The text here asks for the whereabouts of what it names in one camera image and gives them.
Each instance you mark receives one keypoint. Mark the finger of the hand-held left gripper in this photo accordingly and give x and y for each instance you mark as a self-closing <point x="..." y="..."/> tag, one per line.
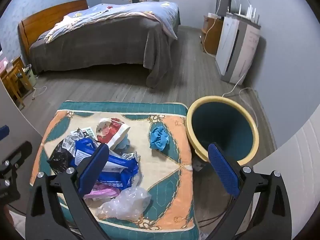
<point x="18" y="152"/>
<point x="3" y="133"/>

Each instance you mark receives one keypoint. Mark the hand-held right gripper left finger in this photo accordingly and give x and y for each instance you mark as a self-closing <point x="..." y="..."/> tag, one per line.
<point x="92" y="171"/>

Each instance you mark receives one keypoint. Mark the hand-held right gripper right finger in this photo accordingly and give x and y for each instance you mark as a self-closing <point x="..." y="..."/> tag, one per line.
<point x="223" y="171"/>

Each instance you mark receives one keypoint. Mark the purple spray bottle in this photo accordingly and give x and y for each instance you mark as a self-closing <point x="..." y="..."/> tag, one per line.
<point x="107" y="192"/>

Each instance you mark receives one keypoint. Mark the blue wipes packet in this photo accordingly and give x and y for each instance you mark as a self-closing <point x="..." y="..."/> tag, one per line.
<point x="120" y="175"/>

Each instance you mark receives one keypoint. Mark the black plastic bag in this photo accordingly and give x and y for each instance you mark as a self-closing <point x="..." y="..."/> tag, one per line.
<point x="58" y="158"/>

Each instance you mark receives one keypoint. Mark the silver foil wrapper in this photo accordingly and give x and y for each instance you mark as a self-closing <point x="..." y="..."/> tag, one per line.
<point x="70" y="142"/>

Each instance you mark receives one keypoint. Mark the blue face mask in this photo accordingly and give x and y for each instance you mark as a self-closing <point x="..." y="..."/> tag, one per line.
<point x="123" y="143"/>

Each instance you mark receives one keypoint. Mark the red floral pouch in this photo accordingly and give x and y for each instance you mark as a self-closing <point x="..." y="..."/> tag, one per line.
<point x="112" y="130"/>

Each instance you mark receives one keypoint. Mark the teal bin with yellow rim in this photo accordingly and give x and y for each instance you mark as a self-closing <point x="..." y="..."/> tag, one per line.
<point x="225" y="125"/>

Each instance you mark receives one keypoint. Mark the clear plastic bag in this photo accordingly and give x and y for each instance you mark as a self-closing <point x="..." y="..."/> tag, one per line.
<point x="127" y="202"/>

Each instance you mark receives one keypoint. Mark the blue cloth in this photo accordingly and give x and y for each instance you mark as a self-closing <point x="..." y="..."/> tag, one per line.
<point x="159" y="138"/>

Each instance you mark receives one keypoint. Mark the wooden nightstand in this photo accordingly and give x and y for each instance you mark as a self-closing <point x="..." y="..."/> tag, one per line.
<point x="12" y="80"/>

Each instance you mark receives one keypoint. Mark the teal and orange printed mat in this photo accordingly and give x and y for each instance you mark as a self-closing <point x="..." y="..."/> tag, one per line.
<point x="170" y="160"/>

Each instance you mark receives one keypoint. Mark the light green container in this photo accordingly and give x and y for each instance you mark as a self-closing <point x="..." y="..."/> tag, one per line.
<point x="28" y="80"/>

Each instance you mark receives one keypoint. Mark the white panelled door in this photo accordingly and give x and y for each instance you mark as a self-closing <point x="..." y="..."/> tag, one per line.
<point x="295" y="167"/>

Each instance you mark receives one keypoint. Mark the wooden headboard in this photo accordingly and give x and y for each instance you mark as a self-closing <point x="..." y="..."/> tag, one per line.
<point x="37" y="20"/>

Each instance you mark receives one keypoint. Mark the white air purifier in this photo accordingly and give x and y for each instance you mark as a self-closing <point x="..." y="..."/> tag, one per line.
<point x="240" y="50"/>

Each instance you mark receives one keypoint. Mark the bed with grey bedspread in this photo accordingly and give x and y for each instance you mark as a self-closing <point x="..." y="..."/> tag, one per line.
<point x="100" y="47"/>

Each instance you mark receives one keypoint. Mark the wooden cabinet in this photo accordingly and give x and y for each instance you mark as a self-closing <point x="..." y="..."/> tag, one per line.
<point x="212" y="36"/>

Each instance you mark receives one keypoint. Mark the white router with antennas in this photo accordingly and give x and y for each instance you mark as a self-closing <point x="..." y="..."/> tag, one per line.
<point x="250" y="13"/>

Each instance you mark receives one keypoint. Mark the blue printed quilt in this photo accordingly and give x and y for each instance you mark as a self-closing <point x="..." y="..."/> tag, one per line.
<point x="120" y="12"/>

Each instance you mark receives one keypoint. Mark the black television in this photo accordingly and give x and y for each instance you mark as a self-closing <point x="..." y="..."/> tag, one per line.
<point x="225" y="2"/>

